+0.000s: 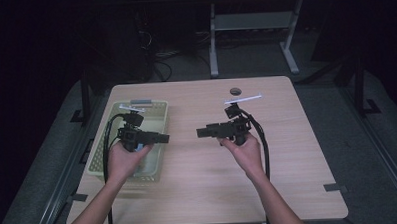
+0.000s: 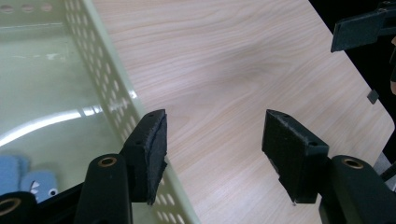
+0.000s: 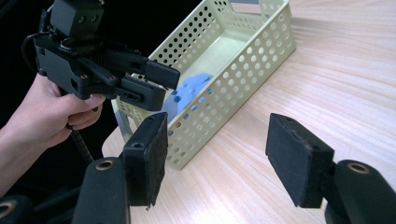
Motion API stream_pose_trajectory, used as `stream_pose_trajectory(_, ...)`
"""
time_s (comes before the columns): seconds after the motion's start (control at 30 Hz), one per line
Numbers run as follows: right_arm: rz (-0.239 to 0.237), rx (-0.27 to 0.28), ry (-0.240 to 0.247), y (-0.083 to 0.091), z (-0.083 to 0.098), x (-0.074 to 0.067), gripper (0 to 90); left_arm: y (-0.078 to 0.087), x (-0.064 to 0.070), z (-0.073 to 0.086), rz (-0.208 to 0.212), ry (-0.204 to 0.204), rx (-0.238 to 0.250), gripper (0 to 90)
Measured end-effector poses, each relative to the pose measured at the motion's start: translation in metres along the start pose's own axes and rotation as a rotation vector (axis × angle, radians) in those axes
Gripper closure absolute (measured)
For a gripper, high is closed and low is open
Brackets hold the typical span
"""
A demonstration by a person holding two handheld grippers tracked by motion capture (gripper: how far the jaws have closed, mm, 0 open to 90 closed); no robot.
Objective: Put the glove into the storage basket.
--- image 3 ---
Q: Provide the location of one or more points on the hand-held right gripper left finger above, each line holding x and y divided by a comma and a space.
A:
148, 158

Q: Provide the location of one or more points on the cream perforated plastic basket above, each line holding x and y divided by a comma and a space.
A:
249, 62

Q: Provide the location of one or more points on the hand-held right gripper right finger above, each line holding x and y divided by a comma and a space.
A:
295, 158

